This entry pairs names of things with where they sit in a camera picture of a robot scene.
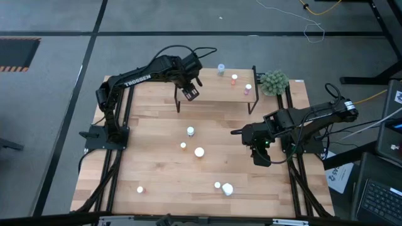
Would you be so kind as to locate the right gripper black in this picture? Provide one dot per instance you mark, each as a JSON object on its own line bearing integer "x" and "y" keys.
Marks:
{"x": 256, "y": 135}

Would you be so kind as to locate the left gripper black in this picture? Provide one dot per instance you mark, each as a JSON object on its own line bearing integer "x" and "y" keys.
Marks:
{"x": 188, "y": 81}

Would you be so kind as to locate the clear pill bottle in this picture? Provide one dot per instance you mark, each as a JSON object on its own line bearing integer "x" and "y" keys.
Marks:
{"x": 221, "y": 68}

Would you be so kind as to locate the pink pill bottle white cap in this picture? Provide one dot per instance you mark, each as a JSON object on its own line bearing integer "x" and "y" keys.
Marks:
{"x": 234, "y": 78}
{"x": 247, "y": 88}
{"x": 217, "y": 185}
{"x": 140, "y": 189}

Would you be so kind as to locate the small orange pill bottle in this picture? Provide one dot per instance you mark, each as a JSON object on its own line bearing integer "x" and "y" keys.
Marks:
{"x": 183, "y": 145}

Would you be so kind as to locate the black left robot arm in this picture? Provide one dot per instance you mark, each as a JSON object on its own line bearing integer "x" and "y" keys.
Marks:
{"x": 138, "y": 78}

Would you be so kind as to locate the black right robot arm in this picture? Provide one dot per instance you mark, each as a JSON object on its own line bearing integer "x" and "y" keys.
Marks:
{"x": 329, "y": 110}

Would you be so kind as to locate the white melatonin supplement bottle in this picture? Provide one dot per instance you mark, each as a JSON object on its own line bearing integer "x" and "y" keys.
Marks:
{"x": 227, "y": 188}

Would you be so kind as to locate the green succulent plant in pot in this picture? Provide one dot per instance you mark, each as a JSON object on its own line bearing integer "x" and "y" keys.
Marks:
{"x": 274, "y": 82}

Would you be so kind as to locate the white paper blue logo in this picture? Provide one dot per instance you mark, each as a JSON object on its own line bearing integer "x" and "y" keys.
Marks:
{"x": 340, "y": 180}

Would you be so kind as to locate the black flat screen device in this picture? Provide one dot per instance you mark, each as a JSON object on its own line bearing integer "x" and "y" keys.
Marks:
{"x": 389, "y": 138}

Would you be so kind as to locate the black laptop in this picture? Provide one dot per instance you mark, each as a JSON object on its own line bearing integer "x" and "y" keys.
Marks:
{"x": 380, "y": 201}

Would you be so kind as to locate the black floor hatch striped edge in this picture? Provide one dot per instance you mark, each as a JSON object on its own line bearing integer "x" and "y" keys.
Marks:
{"x": 17, "y": 53}

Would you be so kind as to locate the dark chair base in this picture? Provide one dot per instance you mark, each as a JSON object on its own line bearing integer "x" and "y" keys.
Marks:
{"x": 9, "y": 144}

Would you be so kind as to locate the wooden shelf black metal frame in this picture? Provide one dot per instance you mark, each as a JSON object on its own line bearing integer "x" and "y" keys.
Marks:
{"x": 216, "y": 91}

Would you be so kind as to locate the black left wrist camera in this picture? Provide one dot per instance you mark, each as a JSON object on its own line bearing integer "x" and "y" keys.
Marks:
{"x": 192, "y": 64}

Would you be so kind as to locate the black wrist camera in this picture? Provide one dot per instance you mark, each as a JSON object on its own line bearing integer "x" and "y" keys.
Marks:
{"x": 261, "y": 158}
{"x": 192, "y": 64}

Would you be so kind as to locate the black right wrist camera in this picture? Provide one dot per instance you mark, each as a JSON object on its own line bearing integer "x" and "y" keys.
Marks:
{"x": 261, "y": 158}

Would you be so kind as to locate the black aluminium rig frame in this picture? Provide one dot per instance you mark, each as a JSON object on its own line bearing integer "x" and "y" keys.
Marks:
{"x": 132, "y": 94}

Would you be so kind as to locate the silver metal bracket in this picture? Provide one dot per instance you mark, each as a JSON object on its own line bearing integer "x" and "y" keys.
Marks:
{"x": 116, "y": 220}
{"x": 290, "y": 222}

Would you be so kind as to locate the black desk leg frame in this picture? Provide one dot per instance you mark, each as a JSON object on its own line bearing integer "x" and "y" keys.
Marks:
{"x": 361, "y": 80}

